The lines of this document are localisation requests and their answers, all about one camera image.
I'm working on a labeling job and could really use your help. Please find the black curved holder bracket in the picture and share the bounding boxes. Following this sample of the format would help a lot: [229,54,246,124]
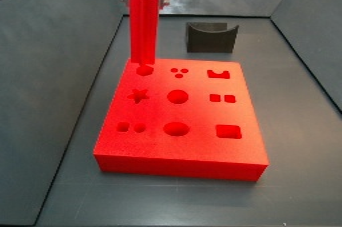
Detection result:
[186,22,240,53]

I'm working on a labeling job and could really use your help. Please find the red shape sorting board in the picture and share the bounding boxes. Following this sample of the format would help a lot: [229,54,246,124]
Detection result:
[94,59,269,181]

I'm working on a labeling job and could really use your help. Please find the red star prism peg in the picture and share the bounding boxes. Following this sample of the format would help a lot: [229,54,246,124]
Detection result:
[130,0,160,65]

